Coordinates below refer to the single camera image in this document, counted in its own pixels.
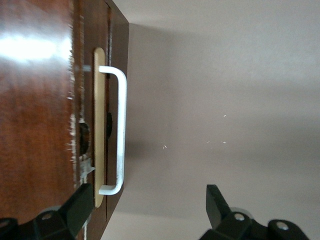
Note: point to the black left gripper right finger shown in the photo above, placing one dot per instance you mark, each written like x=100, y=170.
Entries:
x=215, y=207

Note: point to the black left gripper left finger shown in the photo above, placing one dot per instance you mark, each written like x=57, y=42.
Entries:
x=75, y=212

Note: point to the dark red wooden cabinet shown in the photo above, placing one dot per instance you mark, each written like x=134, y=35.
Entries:
x=35, y=112

